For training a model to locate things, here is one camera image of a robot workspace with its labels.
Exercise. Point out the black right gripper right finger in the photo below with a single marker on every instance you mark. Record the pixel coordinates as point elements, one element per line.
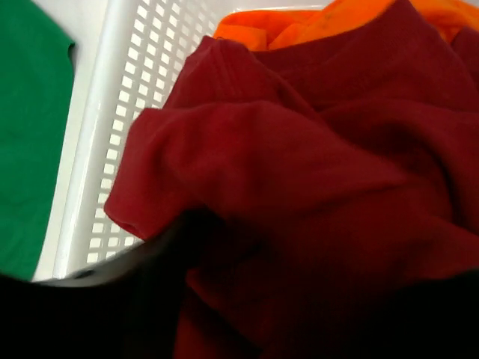
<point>432,319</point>

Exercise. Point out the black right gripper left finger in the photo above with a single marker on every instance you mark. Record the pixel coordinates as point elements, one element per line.
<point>124,307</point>

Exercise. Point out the dark red t shirt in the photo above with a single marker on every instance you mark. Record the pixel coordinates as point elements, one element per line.
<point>344,170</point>

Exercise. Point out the green t shirt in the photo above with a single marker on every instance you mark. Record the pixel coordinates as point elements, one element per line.
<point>36,87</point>

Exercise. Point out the orange t shirt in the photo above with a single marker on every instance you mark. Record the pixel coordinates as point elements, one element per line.
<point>264,30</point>

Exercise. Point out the white plastic basket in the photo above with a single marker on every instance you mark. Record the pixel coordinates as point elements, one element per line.
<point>141,50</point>

